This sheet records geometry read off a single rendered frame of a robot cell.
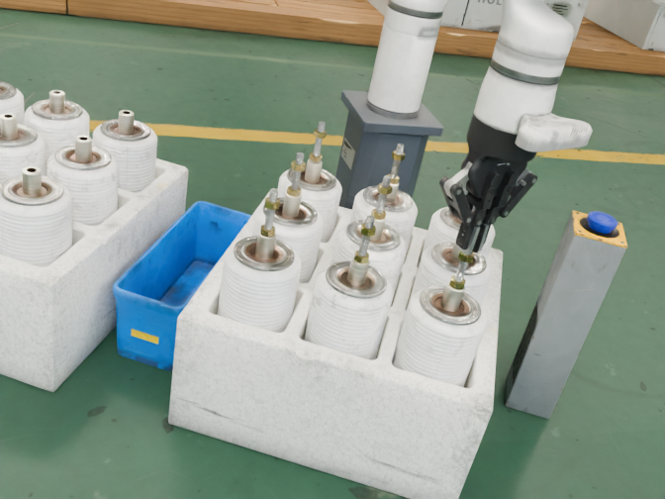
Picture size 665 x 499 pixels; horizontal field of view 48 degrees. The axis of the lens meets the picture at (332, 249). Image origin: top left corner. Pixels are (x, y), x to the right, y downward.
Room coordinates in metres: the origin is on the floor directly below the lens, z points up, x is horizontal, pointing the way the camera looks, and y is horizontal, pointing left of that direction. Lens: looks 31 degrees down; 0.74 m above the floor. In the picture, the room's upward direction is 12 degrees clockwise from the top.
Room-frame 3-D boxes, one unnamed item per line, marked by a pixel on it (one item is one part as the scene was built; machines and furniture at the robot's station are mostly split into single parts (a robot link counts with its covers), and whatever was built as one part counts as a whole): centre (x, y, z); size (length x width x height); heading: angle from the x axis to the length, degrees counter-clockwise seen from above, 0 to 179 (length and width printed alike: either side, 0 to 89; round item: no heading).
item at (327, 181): (1.01, 0.05, 0.25); 0.08 x 0.08 x 0.01
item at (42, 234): (0.81, 0.39, 0.16); 0.10 x 0.10 x 0.18
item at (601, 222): (0.92, -0.35, 0.32); 0.04 x 0.04 x 0.02
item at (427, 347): (0.75, -0.15, 0.16); 0.10 x 0.10 x 0.18
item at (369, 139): (1.25, -0.05, 0.15); 0.15 x 0.15 x 0.30; 21
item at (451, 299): (0.75, -0.15, 0.26); 0.02 x 0.02 x 0.03
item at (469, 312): (0.75, -0.15, 0.25); 0.08 x 0.08 x 0.01
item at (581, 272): (0.92, -0.35, 0.16); 0.07 x 0.07 x 0.31; 83
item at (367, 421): (0.88, -0.05, 0.09); 0.39 x 0.39 x 0.18; 83
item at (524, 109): (0.74, -0.16, 0.52); 0.11 x 0.09 x 0.06; 38
